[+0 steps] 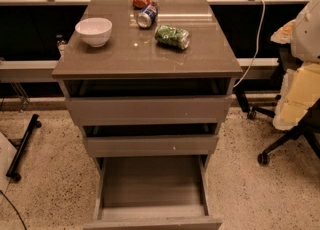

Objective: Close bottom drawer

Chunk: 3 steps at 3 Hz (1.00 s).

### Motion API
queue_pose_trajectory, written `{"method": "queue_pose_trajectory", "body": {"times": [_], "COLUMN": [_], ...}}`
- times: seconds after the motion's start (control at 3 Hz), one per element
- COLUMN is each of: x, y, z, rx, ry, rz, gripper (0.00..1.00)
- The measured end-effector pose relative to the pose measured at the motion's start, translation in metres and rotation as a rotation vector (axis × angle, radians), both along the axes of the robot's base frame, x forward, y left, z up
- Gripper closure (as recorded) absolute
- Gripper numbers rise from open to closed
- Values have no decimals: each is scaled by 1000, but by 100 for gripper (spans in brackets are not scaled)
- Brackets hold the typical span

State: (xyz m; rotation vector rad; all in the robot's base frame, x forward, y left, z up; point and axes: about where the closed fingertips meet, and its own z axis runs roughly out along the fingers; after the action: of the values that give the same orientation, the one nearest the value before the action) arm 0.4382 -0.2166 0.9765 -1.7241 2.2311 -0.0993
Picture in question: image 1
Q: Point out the yellow foam-covered gripper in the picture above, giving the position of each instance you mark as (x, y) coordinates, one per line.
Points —
(307, 37)

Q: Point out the grey bottom drawer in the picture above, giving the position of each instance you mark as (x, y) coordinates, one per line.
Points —
(153, 193)

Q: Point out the grey drawer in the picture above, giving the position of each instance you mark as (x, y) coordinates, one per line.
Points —
(150, 140)
(145, 102)
(153, 193)

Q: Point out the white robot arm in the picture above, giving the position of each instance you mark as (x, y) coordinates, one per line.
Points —
(310, 16)

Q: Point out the grey drawer cabinet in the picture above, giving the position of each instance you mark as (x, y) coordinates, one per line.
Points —
(133, 53)

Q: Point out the grey top drawer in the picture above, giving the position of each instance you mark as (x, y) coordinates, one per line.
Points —
(145, 102)

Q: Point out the grey middle drawer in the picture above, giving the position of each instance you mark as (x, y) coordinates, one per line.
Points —
(150, 140)

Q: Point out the black office chair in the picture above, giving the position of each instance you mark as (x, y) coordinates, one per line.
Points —
(307, 126)

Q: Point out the green soda can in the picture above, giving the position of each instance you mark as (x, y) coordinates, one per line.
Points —
(172, 36)

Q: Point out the blue pepsi can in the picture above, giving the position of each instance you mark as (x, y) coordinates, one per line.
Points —
(147, 16)

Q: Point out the white ceramic bowl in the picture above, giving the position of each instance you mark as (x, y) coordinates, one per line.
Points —
(94, 31)

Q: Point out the black wheeled stand base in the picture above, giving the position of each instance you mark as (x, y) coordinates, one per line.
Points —
(20, 148)

